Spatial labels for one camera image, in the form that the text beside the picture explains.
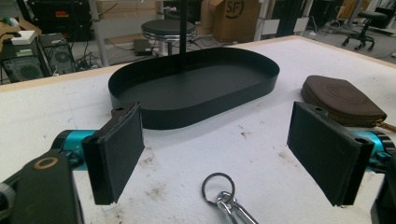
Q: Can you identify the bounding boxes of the white metal post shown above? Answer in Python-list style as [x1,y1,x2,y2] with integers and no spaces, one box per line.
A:
[88,0,110,68]

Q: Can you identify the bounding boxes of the brown zip pouch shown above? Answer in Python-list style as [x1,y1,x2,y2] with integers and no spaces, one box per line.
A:
[300,75,396,133]

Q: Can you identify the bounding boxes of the small white box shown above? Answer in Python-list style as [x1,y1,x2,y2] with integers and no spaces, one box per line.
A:
[10,29,37,47]

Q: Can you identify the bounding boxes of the black case with red label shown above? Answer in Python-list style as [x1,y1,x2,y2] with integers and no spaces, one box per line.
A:
[27,0,94,42]

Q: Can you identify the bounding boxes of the black wheeled office stool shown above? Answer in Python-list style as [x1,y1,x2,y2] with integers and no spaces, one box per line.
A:
[341,10,389,52]

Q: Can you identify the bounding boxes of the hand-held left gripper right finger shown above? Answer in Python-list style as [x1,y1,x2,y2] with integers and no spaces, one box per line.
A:
[286,101,375,207]

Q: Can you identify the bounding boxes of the black oval tray with pole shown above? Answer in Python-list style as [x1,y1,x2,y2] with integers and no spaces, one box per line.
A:
[107,0,281,131]

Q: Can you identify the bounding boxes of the flat black device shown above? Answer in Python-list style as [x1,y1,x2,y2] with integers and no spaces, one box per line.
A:
[133,38,154,57]

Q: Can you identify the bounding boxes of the black computer tower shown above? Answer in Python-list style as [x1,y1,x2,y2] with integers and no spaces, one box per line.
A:
[0,38,53,85]

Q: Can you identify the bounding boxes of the black floor cables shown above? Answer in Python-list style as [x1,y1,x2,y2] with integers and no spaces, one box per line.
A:
[74,40,106,72]

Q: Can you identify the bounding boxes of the brown cardboard box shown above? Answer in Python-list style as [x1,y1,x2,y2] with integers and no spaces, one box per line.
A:
[210,0,262,44]

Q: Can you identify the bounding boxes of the black computer case with fan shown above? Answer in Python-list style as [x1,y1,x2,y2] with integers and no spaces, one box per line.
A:
[38,32,78,76]

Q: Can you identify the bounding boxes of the round black stool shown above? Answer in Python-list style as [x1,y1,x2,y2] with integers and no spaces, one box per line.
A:
[140,19,198,57]

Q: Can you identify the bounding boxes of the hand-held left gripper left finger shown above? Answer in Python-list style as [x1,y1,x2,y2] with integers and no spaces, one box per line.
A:
[81,102,146,206]

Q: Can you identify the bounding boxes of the key ring with silver clip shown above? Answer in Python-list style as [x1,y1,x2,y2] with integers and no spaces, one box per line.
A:
[201,172,260,224]

